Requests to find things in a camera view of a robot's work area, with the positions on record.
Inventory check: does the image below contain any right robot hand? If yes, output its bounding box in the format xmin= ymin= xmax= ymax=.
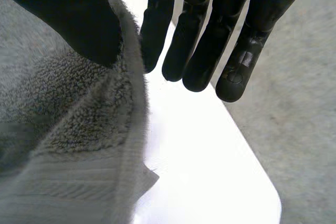
xmin=0 ymin=0 xmax=321 ymax=103

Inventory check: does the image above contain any grey towel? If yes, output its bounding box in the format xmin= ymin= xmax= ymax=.
xmin=0 ymin=0 xmax=160 ymax=224

